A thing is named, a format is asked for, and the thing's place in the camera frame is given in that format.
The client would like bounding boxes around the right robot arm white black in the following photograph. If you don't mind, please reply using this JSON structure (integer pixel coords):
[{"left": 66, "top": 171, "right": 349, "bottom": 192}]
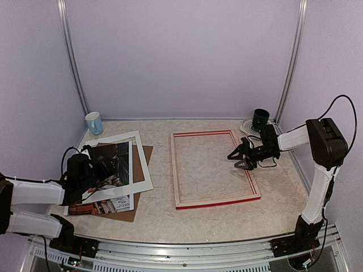
[{"left": 227, "top": 118, "right": 348, "bottom": 256}]

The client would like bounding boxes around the left aluminium corner post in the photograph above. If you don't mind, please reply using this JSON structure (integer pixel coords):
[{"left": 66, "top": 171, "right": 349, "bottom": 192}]
[{"left": 57, "top": 0, "right": 90, "bottom": 116}]

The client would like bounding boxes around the white patterned plate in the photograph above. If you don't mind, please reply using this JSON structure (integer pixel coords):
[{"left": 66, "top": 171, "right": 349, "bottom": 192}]
[{"left": 239, "top": 117, "right": 260, "bottom": 137}]

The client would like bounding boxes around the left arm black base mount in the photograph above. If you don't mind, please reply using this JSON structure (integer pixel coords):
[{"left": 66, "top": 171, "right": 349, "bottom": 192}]
[{"left": 49, "top": 236, "right": 99, "bottom": 258}]

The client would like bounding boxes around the light blue mug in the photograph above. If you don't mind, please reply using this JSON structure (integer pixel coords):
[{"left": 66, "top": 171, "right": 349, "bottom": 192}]
[{"left": 85, "top": 112, "right": 103, "bottom": 135}]

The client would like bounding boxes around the aluminium front rail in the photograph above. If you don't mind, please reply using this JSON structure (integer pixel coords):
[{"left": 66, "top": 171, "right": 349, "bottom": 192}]
[{"left": 20, "top": 225, "right": 351, "bottom": 271}]

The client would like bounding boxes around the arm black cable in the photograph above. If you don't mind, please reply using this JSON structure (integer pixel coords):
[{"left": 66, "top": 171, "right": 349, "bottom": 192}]
[
  {"left": 61, "top": 146, "right": 86, "bottom": 182},
  {"left": 317, "top": 95, "right": 358, "bottom": 168}
]

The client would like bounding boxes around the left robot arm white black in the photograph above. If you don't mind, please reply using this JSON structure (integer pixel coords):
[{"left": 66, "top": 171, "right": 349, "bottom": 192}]
[{"left": 1, "top": 154, "right": 112, "bottom": 252}]

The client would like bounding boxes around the dark green cup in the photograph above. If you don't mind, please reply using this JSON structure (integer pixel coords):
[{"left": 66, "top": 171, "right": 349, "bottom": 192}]
[{"left": 252, "top": 108, "right": 270, "bottom": 130}]

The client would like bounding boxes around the aluminium corner post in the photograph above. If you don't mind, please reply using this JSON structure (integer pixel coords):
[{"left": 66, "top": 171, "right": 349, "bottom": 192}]
[
  {"left": 57, "top": 0, "right": 90, "bottom": 116},
  {"left": 274, "top": 0, "right": 309, "bottom": 125}
]

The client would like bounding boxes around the right aluminium corner post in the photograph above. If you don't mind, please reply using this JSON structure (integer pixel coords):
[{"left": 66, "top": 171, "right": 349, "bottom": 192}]
[{"left": 274, "top": 0, "right": 309, "bottom": 125}]

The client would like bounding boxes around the white mat board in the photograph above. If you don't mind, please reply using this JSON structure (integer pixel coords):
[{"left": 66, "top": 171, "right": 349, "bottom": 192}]
[{"left": 82, "top": 130, "right": 154, "bottom": 204}]

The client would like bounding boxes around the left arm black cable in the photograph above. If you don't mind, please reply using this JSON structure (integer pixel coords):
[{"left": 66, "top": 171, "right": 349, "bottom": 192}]
[{"left": 61, "top": 146, "right": 86, "bottom": 182}]

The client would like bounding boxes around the brown backing cardboard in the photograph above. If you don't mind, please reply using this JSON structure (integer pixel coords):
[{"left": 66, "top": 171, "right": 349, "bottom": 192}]
[{"left": 94, "top": 146, "right": 153, "bottom": 222}]

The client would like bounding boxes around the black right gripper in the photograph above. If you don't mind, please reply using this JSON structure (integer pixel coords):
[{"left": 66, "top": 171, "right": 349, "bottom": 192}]
[{"left": 228, "top": 143, "right": 278, "bottom": 170}]

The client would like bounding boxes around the red wooden picture frame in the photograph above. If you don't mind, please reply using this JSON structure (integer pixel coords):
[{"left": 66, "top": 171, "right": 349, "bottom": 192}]
[{"left": 170, "top": 129, "right": 261, "bottom": 210}]

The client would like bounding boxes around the cat photo print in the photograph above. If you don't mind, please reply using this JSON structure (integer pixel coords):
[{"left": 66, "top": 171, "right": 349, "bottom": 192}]
[{"left": 83, "top": 142, "right": 132, "bottom": 190}]

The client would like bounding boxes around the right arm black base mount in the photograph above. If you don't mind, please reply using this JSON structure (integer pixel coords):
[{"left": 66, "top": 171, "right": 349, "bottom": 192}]
[{"left": 271, "top": 235, "right": 320, "bottom": 258}]

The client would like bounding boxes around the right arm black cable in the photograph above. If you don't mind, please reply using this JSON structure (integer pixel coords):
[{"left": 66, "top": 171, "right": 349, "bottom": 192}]
[{"left": 317, "top": 95, "right": 358, "bottom": 168}]

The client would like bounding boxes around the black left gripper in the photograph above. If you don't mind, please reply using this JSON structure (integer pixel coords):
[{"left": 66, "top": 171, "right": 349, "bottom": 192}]
[{"left": 78, "top": 156, "right": 117, "bottom": 193}]

